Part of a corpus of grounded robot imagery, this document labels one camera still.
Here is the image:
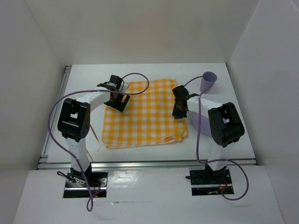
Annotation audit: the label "yellow white checkered cloth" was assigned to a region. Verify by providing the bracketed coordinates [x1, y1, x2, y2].
[102, 79, 188, 149]

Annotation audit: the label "lilac plastic cup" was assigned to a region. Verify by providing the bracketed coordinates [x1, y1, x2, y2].
[199, 71, 217, 94]

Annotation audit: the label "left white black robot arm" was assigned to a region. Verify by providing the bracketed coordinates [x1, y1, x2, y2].
[57, 75, 130, 186]

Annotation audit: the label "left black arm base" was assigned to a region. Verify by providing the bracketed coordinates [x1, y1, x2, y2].
[57, 167, 109, 198]

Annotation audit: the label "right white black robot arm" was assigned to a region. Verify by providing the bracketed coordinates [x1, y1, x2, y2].
[172, 85, 245, 183]

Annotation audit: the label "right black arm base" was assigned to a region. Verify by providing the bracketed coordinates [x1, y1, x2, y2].
[185, 165, 234, 196]

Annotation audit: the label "lilac plastic plate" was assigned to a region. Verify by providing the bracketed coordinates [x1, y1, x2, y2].
[191, 112, 212, 137]

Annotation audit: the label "copper fork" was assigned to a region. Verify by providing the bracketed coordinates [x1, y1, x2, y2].
[90, 125, 100, 143]

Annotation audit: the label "copper spoon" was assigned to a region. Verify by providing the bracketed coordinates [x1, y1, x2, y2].
[86, 150, 94, 162]

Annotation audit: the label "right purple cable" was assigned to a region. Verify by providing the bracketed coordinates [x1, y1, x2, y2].
[183, 76, 249, 201]

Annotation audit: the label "purple cable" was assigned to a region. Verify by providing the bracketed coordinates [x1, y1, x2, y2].
[48, 73, 150, 212]
[183, 76, 249, 201]

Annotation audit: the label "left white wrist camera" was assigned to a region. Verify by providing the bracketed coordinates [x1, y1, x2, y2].
[118, 80, 130, 93]

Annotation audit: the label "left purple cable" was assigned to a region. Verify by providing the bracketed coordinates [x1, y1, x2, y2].
[48, 73, 150, 212]

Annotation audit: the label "aluminium front rail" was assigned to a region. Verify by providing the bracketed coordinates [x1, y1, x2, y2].
[37, 159, 256, 169]

